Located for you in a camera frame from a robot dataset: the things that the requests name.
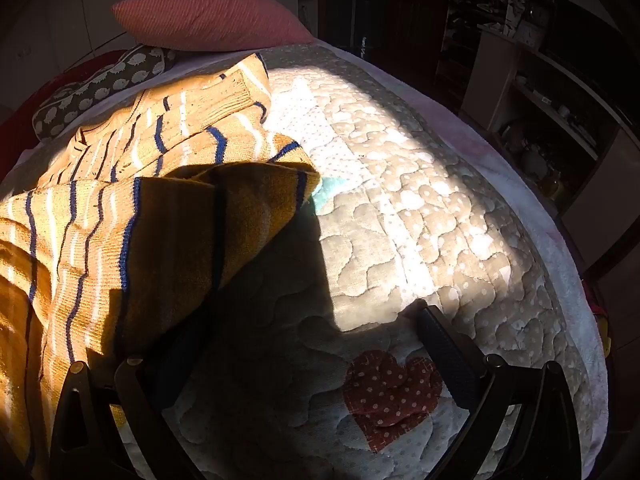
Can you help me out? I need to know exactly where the green hedgehog print pillow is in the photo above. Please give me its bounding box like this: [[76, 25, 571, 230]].
[[32, 45, 179, 141]]

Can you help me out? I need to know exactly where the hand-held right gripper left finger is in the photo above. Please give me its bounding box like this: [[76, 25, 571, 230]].
[[50, 305, 217, 480]]

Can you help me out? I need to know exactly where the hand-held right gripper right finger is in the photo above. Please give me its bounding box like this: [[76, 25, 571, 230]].
[[412, 302, 588, 480]]

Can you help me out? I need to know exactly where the pink ribbed pillow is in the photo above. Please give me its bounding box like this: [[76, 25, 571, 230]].
[[111, 0, 317, 54]]

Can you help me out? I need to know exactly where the beige patchwork quilt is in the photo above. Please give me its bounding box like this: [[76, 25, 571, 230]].
[[0, 42, 608, 480]]

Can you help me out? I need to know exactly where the yellow striped knit sweater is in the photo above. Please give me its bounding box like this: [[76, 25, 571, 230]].
[[0, 52, 321, 480]]

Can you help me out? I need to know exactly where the cluttered shelf unit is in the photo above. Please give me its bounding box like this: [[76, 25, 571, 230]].
[[434, 0, 640, 226]]

